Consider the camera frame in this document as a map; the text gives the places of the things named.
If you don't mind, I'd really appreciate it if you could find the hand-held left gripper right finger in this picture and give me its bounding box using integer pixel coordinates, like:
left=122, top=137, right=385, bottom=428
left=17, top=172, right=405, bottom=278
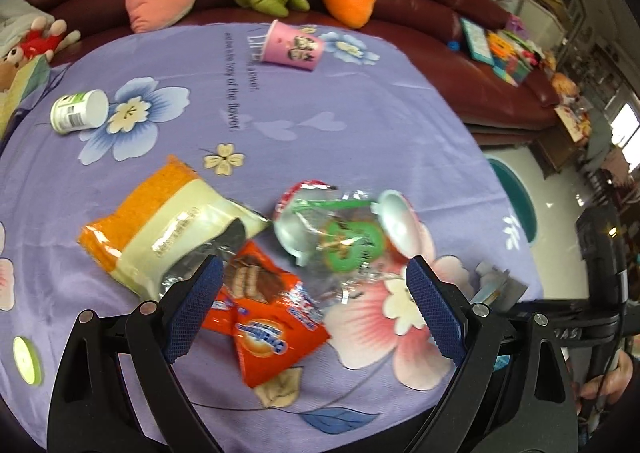
left=405, top=255, right=581, bottom=453

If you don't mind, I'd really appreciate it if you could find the round yellow green disc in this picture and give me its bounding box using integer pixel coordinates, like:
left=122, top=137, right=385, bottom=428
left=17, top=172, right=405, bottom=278
left=12, top=335, right=44, bottom=386

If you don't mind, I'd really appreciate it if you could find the white plastic lid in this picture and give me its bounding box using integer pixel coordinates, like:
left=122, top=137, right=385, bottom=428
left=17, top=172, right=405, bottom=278
left=375, top=189, right=423, bottom=261

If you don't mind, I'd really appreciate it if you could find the light blue snack wrapper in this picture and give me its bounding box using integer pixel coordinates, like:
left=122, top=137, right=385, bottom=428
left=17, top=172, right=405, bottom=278
left=470, top=260, right=529, bottom=305

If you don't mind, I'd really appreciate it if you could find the blue picture book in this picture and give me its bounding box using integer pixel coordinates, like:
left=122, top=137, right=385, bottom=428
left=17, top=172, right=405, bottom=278
left=459, top=18, right=496, bottom=66

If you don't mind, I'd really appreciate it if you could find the pink paper cup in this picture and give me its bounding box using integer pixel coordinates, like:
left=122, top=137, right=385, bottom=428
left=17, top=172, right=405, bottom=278
left=246, top=19, right=325, bottom=72

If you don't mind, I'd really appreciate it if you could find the dark red leather sofa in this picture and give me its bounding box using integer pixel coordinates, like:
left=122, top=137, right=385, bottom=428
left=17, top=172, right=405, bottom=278
left=17, top=0, right=586, bottom=134

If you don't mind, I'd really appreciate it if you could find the clear plastic packaging green print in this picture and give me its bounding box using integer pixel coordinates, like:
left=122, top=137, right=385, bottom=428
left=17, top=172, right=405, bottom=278
left=272, top=179, right=401, bottom=304

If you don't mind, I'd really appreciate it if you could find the pile of colourful toys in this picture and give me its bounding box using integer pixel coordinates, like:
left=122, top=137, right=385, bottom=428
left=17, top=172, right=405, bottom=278
left=487, top=15, right=551, bottom=86

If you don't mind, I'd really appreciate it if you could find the orange cream snack bag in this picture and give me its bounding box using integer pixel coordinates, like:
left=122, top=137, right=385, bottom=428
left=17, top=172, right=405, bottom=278
left=79, top=155, right=271, bottom=301

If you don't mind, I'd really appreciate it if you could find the yellow green cloth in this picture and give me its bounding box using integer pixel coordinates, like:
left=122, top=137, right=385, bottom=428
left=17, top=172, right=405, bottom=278
left=0, top=58, right=51, bottom=138

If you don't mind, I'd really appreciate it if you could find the wooden side table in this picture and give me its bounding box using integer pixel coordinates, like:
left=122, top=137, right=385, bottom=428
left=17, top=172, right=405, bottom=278
left=532, top=128, right=591, bottom=178

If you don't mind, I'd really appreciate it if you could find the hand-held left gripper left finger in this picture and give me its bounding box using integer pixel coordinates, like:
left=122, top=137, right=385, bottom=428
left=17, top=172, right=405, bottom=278
left=47, top=254, right=224, bottom=453

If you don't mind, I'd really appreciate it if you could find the small white plastic jar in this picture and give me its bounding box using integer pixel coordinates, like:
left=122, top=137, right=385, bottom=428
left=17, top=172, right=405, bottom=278
left=50, top=89, right=109, bottom=134

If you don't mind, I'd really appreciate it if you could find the teal trash bin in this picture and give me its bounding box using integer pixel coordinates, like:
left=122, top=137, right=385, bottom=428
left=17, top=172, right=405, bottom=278
left=487, top=158, right=538, bottom=246

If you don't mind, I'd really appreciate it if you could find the red orange snack bag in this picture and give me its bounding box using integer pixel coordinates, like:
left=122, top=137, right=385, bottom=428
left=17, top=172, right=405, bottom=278
left=202, top=240, right=331, bottom=389

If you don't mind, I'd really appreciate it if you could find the person's right hand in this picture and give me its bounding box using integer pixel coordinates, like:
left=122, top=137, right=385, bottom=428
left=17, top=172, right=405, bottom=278
left=577, top=353, right=640, bottom=416

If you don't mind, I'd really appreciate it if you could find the clutter of colourful packets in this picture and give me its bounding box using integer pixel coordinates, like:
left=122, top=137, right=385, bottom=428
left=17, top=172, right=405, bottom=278
left=550, top=73, right=596, bottom=144

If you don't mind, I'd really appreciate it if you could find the brown teddy bear plush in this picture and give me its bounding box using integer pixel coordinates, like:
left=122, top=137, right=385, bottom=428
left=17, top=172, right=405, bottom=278
left=0, top=50, right=21, bottom=88

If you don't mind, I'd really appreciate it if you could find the purple floral tablecloth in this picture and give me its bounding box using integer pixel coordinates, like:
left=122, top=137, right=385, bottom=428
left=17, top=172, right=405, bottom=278
left=0, top=23, right=546, bottom=453

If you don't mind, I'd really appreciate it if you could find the red teddy bear plush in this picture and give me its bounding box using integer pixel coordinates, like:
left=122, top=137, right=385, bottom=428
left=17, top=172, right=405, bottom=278
left=2, top=17, right=82, bottom=66

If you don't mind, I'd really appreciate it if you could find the white cloth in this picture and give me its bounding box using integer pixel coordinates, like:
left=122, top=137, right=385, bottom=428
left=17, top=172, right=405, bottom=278
left=0, top=3, right=36, bottom=48

